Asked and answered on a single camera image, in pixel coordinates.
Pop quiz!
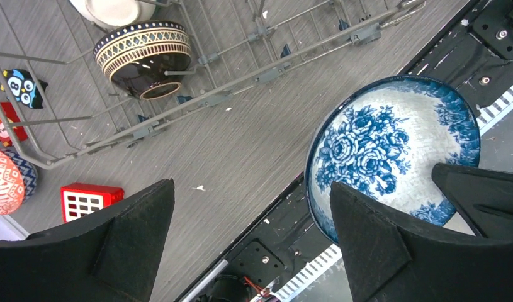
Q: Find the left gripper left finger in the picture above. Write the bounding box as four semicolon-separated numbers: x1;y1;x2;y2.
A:
0;179;175;301

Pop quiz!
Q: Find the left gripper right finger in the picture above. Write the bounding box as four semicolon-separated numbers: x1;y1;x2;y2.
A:
330;182;513;301

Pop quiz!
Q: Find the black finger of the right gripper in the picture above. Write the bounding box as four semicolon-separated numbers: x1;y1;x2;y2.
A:
431;163;513;238

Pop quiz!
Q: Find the blue floral white bowl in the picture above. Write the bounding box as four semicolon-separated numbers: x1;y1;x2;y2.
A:
304;75;481;243

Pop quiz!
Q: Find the brown ribbed bowl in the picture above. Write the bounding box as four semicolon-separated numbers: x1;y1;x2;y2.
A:
93;20;192;100

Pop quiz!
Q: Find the red toy block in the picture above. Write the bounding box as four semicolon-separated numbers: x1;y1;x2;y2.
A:
60;182;125;223

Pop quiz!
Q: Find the red owl toy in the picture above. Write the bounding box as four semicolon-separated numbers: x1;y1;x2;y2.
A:
0;102;28;147

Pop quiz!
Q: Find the teal and white bowl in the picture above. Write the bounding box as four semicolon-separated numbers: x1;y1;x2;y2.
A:
70;0;157;29

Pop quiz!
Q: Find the grey wire dish rack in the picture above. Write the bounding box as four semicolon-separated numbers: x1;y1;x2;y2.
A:
0;1;426;170

